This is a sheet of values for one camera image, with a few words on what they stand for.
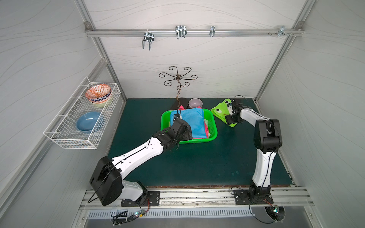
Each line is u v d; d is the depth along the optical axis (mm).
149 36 784
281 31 765
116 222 680
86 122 651
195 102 1141
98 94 733
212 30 730
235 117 852
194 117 982
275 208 718
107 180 400
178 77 906
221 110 1111
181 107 1050
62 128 587
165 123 936
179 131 615
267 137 565
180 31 764
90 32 769
